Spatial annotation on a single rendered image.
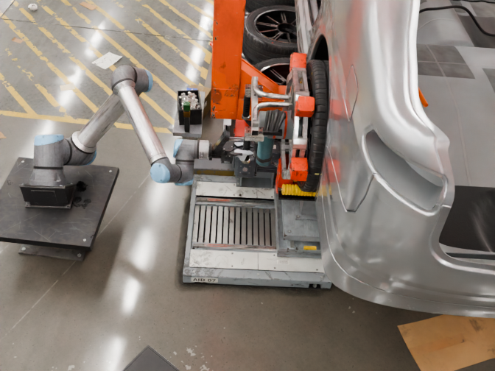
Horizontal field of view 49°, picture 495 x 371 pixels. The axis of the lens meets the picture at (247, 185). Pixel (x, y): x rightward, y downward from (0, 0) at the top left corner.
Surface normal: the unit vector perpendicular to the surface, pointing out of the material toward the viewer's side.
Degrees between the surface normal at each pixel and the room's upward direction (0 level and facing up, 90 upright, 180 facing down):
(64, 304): 0
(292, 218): 0
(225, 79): 90
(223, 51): 90
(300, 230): 0
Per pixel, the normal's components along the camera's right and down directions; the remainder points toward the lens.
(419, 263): -0.31, 0.66
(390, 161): 0.32, -0.54
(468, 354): 0.04, -0.69
